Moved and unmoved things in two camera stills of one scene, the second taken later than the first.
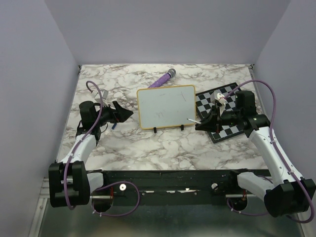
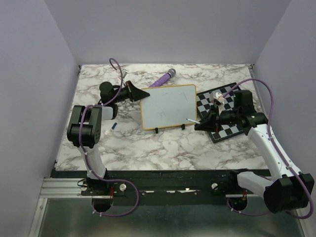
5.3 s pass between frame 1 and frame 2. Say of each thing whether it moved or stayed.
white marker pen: stayed
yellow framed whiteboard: stayed
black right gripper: stayed
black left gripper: moved
